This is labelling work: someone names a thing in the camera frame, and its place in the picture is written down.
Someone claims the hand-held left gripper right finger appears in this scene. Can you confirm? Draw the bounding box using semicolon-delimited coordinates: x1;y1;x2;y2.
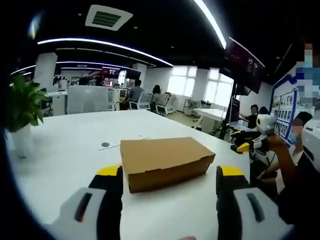
215;164;296;240

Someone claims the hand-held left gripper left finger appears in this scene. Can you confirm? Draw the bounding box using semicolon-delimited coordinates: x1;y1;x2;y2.
44;164;124;240

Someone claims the brown cardboard shoe box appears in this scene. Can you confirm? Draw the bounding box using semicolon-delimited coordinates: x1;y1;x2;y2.
119;136;217;195

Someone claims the person's right hand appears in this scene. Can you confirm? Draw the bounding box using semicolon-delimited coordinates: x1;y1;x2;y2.
267;133;285;151

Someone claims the white background table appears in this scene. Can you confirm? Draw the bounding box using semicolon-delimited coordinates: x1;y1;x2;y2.
193;107;235;134

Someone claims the person's dark clothing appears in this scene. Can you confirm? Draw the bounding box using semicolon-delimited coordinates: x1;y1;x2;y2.
276;149;320;227

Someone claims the hanging dark display screen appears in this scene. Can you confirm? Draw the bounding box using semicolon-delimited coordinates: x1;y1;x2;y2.
218;36;266;95

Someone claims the white office chair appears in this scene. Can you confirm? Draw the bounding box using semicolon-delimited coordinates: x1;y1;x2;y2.
129;91;153;111
155;96;178;116

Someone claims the white plant pot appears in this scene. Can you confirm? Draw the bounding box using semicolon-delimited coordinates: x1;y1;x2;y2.
9;123;35;160

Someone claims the white partition panel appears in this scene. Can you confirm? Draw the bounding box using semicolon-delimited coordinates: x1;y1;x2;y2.
66;85;109;115

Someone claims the green potted plant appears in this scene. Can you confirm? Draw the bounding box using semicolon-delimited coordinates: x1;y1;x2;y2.
4;74;49;134

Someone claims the white ceiling air vent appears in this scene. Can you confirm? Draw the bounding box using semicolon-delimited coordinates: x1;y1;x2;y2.
84;4;134;32

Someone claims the blue framed wall poster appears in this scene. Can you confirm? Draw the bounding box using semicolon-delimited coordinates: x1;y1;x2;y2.
271;86;302;147

